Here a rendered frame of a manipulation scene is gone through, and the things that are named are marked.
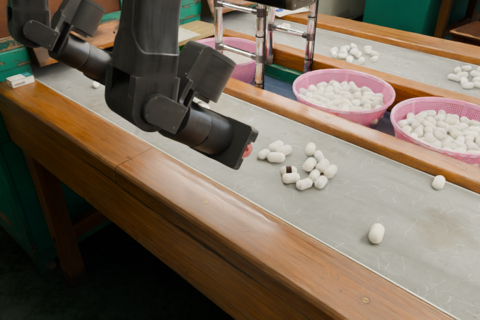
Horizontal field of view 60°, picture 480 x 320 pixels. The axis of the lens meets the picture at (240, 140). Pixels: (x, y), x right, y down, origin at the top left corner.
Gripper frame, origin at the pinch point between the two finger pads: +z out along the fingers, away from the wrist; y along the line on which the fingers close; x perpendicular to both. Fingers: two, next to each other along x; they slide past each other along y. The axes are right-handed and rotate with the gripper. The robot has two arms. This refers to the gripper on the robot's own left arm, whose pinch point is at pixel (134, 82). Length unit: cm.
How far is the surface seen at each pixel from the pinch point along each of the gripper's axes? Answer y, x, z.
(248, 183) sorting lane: -32.4, 8.6, 8.7
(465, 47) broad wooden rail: -41, -59, 84
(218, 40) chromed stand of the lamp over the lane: 6.2, -21.4, 25.3
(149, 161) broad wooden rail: -15.2, 13.3, -0.8
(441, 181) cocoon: -61, -7, 25
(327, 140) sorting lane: -35.5, -6.7, 26.8
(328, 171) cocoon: -43.2, 0.1, 16.2
